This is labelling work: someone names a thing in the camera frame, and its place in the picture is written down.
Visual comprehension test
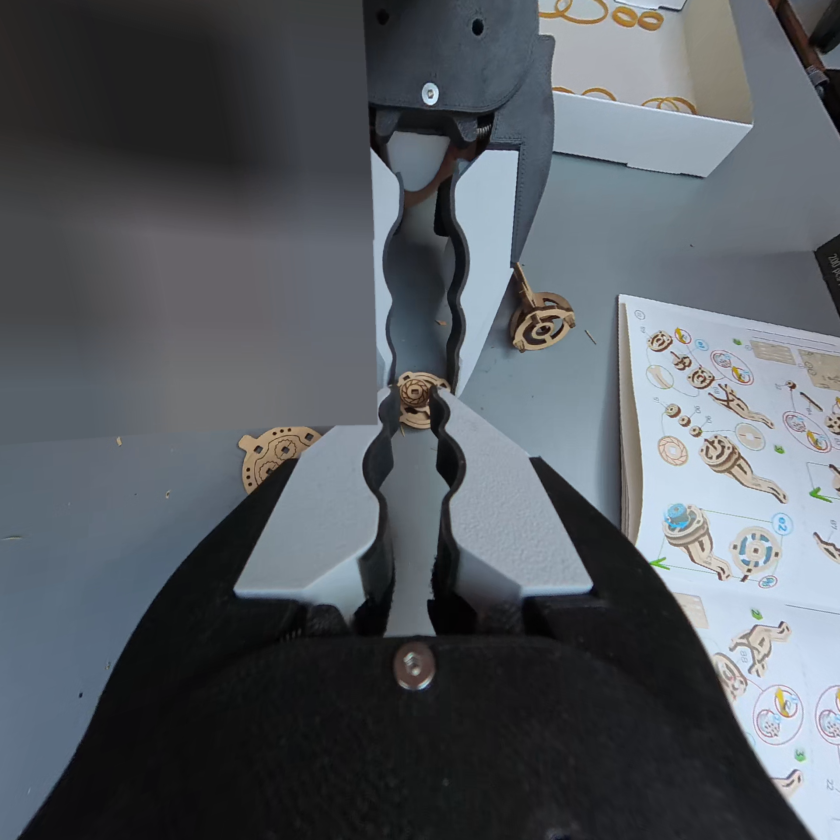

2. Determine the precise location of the group of tan rubber bands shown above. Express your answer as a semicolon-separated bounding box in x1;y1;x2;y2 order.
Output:
538;0;700;112

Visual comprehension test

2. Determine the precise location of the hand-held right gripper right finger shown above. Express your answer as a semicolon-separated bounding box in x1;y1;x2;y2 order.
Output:
430;386;595;634

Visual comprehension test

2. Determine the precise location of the perforated wooden disc plate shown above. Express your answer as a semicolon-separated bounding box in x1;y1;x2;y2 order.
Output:
238;425;322;494

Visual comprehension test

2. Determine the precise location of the illustrated instruction booklet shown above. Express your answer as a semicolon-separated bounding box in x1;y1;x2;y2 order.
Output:
618;294;840;840

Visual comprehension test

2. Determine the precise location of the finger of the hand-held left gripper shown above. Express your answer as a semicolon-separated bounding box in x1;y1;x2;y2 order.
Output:
371;147;413;398
433;146;524;398

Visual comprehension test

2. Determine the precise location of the white cardboard box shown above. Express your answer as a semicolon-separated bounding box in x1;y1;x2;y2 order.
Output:
538;0;756;178

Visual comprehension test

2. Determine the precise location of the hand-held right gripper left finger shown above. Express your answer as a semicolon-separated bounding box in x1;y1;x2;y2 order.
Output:
233;386;403;634

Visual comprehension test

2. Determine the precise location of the black printed box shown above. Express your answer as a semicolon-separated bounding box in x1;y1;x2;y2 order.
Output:
814;236;840;316

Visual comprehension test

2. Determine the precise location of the small wooden gear assembly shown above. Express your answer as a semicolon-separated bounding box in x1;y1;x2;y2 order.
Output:
395;371;454;431

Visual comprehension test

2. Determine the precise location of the dark brown furniture edge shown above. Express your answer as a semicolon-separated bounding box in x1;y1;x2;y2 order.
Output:
768;0;840;132

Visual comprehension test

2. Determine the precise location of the wooden wheel assembly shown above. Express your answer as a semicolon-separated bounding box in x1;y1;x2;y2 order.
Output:
508;262;577;352

